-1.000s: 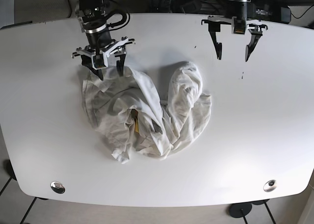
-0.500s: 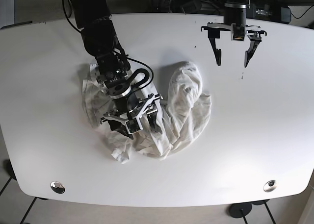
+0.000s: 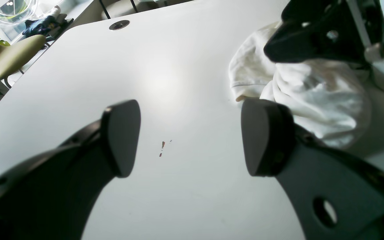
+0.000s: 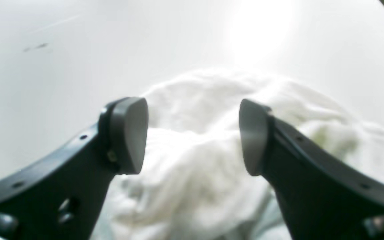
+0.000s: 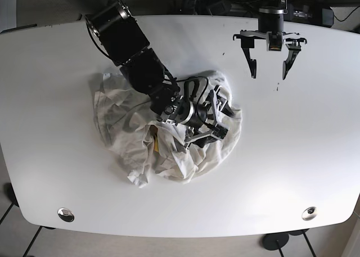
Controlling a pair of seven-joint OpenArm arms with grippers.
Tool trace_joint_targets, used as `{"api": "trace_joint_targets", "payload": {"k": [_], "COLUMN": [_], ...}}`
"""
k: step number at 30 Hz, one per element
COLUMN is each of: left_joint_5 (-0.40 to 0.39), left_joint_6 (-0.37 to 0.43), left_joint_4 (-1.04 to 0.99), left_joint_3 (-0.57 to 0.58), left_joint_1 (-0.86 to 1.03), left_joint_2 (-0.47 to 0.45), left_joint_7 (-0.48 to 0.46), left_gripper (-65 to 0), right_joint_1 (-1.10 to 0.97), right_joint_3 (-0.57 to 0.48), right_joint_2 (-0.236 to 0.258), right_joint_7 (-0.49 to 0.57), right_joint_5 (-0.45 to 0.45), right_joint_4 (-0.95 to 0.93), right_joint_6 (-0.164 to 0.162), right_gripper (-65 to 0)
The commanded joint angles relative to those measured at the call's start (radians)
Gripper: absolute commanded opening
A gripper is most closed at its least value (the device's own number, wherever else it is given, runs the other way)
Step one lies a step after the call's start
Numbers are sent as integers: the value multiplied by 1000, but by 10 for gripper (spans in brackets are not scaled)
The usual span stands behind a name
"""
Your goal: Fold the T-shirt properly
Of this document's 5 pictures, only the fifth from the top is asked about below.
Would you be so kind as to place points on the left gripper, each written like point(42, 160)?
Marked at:
point(270, 28)

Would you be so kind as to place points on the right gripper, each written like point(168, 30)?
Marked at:
point(202, 120)

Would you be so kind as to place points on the white printed T-shirt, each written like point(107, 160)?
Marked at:
point(129, 129)

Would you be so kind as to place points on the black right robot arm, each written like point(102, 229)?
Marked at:
point(126, 46)

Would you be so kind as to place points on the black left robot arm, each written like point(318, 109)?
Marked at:
point(282, 4)

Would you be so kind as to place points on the right silver table grommet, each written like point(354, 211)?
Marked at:
point(309, 213)

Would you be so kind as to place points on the silver table grommet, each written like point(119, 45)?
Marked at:
point(66, 215)
point(309, 213)

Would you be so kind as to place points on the black round stand base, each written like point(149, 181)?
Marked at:
point(275, 241)

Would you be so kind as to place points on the left silver table grommet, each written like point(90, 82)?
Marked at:
point(66, 215)

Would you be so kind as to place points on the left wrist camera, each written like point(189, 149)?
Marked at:
point(274, 41)

